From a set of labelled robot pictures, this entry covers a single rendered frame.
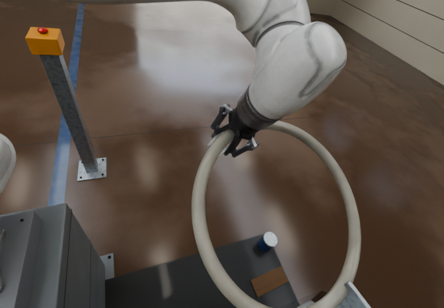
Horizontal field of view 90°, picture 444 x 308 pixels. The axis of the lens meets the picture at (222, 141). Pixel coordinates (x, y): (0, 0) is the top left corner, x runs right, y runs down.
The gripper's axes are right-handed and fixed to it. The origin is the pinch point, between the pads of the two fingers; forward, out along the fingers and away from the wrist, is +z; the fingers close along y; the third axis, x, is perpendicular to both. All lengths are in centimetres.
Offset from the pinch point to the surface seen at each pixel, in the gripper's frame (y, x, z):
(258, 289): 84, 12, 90
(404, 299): 161, 90, 71
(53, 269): 0, -53, 33
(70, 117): -72, -22, 88
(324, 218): 96, 99, 98
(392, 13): -46, 720, 143
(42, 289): 3, -57, 32
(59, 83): -80, -19, 66
